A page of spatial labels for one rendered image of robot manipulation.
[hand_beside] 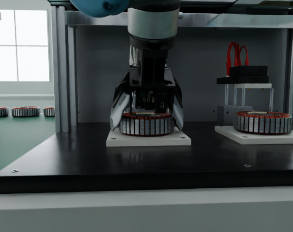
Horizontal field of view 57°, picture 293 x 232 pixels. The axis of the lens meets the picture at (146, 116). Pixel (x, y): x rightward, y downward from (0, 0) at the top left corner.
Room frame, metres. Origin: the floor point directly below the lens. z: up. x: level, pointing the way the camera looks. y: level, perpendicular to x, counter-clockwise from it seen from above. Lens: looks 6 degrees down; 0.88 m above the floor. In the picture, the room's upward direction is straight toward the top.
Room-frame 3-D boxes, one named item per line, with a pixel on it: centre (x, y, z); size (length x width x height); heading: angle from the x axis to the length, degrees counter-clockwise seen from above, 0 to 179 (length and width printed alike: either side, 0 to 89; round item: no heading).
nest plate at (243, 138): (0.55, -0.24, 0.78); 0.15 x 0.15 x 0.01; 4
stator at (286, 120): (0.55, -0.24, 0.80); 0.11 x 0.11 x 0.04
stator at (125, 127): (0.54, 0.00, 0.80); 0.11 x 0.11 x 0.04
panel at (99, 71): (0.80, -0.10, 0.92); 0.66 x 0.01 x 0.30; 94
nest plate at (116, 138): (0.54, 0.00, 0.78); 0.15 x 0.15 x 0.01; 4
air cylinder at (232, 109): (0.70, -0.23, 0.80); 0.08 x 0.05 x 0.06; 94
